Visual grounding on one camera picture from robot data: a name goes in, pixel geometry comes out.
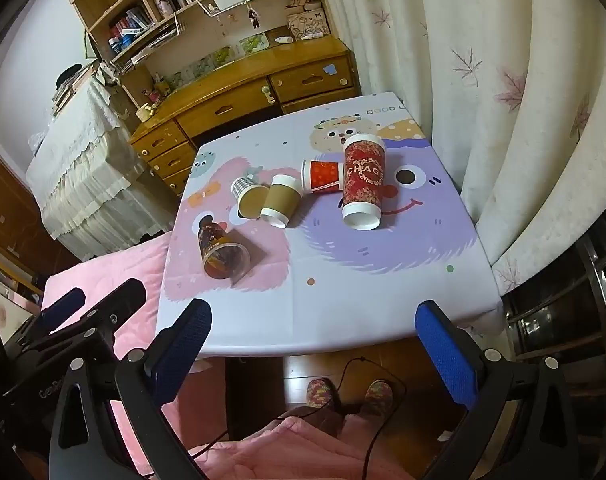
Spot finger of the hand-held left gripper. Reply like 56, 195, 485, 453
6, 287, 87, 350
18, 278, 148, 362

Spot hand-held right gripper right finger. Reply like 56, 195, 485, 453
414, 300, 591, 480

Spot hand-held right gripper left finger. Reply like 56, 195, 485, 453
48, 299, 214, 480

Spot clear dark patterned plastic cup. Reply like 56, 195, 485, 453
197, 214, 250, 281

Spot checkered paper cup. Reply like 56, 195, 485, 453
231, 176, 270, 220

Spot brown sleeved white paper cup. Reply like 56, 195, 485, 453
260, 174, 303, 230

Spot tall red patterned paper cup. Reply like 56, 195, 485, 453
340, 132, 388, 232

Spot small red paper cup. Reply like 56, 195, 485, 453
301, 158, 345, 195

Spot knitted multicoloured slipper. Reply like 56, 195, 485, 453
305, 377, 343, 413
364, 380, 395, 417

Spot dark table leg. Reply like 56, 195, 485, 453
225, 355, 286, 441

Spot cartoon printed tablecloth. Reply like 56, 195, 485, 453
155, 91, 504, 361

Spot operator's legs and slippers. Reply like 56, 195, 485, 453
189, 356, 408, 480

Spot dark wooden cabinet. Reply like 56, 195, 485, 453
0, 145, 51, 301

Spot white lace furniture cover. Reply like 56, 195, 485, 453
26, 77, 174, 262

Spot person's legs in pink pants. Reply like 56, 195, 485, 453
189, 411, 426, 480

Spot stack of books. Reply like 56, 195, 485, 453
48, 62, 100, 116

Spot wooden desk with drawers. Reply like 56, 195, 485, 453
128, 35, 362, 198

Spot pile of flat magazines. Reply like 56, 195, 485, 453
114, 25, 180, 73

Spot white leaf print curtain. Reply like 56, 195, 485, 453
313, 0, 606, 296

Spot patterned beige bag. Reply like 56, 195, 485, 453
287, 7, 330, 41

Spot metal rail rack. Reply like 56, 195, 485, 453
503, 220, 606, 378

